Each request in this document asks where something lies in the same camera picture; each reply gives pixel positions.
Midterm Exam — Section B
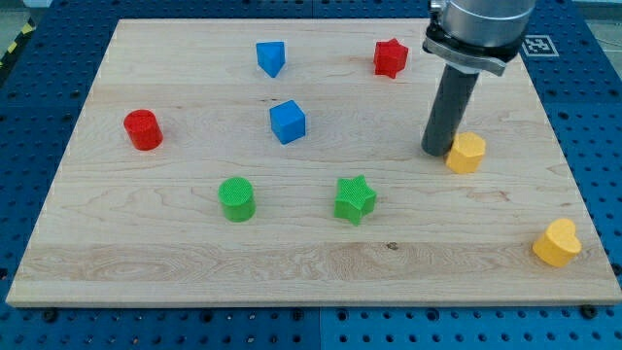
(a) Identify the red star block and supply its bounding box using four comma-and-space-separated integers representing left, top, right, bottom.
373, 38, 409, 79

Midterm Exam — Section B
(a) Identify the blue triangular prism block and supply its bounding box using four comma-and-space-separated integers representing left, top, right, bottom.
256, 41, 286, 78

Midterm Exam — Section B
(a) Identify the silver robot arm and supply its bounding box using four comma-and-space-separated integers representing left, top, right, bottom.
423, 0, 536, 76

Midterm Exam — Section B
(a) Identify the red cylinder block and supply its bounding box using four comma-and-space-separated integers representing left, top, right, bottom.
123, 109, 163, 151

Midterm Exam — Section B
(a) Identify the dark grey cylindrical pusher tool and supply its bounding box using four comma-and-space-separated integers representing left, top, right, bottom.
421, 65, 479, 157

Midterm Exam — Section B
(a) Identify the yellow heart block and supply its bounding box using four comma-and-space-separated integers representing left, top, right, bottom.
532, 218, 582, 267

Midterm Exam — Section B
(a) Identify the green cylinder block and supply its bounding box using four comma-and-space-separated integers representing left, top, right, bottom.
218, 177, 256, 223

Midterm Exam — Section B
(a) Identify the wooden board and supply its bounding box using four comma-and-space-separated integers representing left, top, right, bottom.
7, 19, 621, 307

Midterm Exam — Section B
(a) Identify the blue cube block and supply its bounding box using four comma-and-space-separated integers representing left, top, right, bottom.
269, 100, 306, 145

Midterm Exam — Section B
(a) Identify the green star block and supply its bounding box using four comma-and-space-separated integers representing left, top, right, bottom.
333, 175, 377, 226

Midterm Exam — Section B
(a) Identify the white fiducial marker tag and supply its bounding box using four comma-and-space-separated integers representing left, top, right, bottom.
522, 34, 559, 57

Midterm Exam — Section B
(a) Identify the yellow pentagon block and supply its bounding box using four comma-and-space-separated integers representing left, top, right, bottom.
445, 132, 486, 174

